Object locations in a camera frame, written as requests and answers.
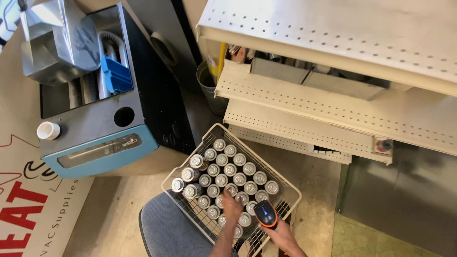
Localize person's left hand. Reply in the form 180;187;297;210
219;191;245;230

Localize person's right hand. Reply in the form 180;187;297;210
262;219;298;251

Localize black orange barcode scanner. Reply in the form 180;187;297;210
253;199;279;230

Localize group of silver-topped spray cans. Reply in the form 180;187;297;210
171;138;280;240

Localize grey fabric chair seat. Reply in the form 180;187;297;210
139;192;239;257

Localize grey metal bucket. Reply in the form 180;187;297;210
196;59;229;117

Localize black panel with round hole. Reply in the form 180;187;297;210
123;0;203;155

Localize white perforated metal shelving unit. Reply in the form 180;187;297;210
195;0;457;167

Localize black and blue display box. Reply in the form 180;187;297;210
37;2;160;179

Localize shiny sheet metal panel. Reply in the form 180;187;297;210
336;142;457;252

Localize blue plastic part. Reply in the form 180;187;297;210
101;55;134;95

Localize white plastic pipe cap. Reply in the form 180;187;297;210
36;121;61;141

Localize beige signboard with red letters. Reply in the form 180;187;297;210
0;133;95;257

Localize white wire basket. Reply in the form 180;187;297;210
161;123;303;257

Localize grey flexible hose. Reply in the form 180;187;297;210
97;31;129;100

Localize galvanized sheet metal duct fitting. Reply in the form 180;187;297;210
19;0;103;85

